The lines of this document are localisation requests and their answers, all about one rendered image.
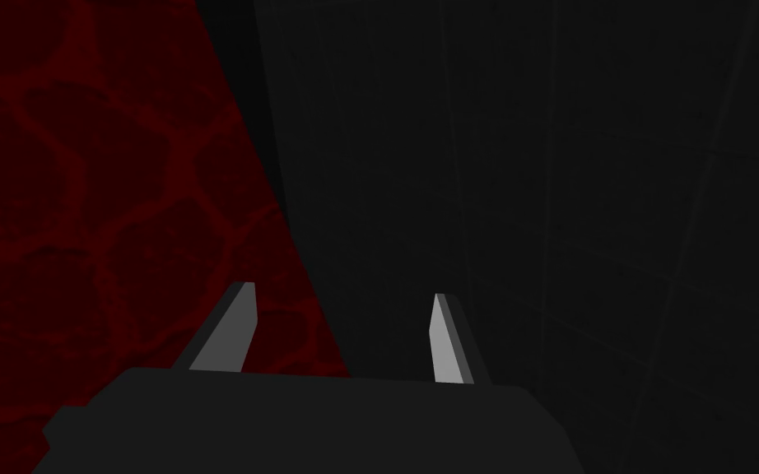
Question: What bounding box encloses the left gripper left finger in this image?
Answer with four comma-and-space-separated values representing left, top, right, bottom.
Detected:
170, 281, 259, 374

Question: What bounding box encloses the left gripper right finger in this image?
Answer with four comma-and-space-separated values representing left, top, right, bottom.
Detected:
428, 292, 492, 386

